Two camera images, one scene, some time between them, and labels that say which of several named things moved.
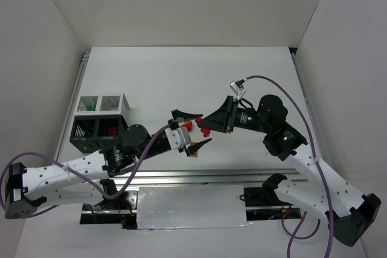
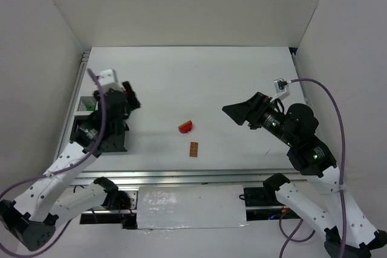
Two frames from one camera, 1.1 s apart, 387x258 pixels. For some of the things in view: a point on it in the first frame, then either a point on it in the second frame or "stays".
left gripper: (174, 124) -> (129, 94)
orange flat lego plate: (196, 153) stays
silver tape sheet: (162, 207) stays
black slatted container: (94, 133) stays
